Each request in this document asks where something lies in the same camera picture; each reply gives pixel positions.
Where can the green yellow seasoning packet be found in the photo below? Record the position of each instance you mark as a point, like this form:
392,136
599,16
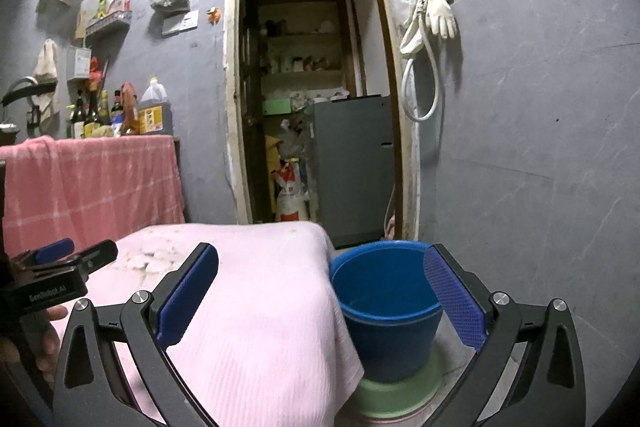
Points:
102,4

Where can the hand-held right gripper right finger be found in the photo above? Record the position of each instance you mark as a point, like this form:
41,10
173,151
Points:
455,297

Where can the dark wooden door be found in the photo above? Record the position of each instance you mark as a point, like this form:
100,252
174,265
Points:
252,107

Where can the white cutlery holder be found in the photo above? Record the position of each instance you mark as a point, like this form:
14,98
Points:
79,64

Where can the wooden door frame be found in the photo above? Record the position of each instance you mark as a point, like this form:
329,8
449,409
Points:
231,107

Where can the orange wall hook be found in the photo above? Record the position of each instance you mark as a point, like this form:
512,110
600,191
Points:
215,15

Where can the green plastic basin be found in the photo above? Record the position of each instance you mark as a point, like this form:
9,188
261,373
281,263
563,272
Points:
390,399

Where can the yellow bag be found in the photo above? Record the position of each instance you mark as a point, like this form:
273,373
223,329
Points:
272,154

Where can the orange packet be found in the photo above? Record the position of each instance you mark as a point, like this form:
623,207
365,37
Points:
130,109

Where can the beige hanging cloth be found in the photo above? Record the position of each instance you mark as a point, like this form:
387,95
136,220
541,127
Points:
47,59

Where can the yellow oil bottle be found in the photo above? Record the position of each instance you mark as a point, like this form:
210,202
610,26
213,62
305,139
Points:
105,109

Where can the white rubber glove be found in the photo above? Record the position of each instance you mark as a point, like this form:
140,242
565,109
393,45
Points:
442,17

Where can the white wall socket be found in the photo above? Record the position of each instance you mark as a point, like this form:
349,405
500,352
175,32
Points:
187,22

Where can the person's left hand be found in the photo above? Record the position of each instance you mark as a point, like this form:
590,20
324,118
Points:
50,347

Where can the wooden storage shelf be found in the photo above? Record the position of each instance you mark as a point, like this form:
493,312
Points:
305,74

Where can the grey washing machine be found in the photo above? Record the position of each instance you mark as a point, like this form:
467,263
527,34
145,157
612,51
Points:
355,167

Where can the blue plastic bucket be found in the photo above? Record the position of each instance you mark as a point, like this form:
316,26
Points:
385,277

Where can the red plastic bag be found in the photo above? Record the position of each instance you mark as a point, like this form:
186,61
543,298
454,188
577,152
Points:
95,72

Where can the dark sauce bottle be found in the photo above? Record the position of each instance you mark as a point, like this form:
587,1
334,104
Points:
117,109
92,117
77,119

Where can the white wall rack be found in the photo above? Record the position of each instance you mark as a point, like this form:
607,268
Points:
107,24

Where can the pink seasoning packet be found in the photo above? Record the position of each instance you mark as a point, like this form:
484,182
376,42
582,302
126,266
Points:
120,3

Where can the cooking oil jug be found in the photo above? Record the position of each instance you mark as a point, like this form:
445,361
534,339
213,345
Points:
155,117

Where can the clear plastic bag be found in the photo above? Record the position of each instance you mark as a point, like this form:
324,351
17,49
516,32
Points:
300,139

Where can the green box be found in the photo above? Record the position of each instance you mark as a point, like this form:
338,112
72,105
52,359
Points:
277,107

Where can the pink floral blanket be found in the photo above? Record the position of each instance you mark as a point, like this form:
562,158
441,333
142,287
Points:
260,297

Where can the pink checked towel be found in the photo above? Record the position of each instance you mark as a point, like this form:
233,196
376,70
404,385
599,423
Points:
100,182

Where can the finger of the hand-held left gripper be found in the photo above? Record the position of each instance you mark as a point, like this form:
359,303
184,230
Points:
55,249
97,257

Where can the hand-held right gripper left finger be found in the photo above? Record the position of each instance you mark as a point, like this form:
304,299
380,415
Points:
187,292

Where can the white red sack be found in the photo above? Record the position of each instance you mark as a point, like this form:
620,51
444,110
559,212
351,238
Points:
290,197

